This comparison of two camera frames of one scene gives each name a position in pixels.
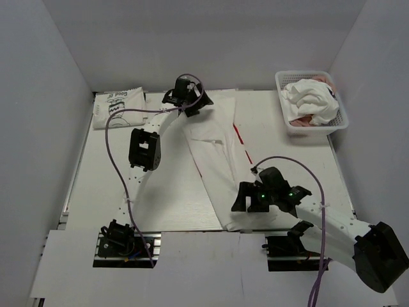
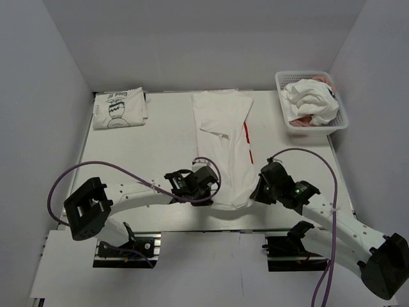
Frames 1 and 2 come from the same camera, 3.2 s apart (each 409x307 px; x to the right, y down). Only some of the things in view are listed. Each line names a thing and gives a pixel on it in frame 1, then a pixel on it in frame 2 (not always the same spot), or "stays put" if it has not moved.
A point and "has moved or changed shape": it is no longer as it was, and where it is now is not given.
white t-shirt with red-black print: [234, 132] has moved or changed shape
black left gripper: [201, 102] to [202, 203]
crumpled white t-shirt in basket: [305, 97] stays put
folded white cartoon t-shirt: [107, 102] stays put
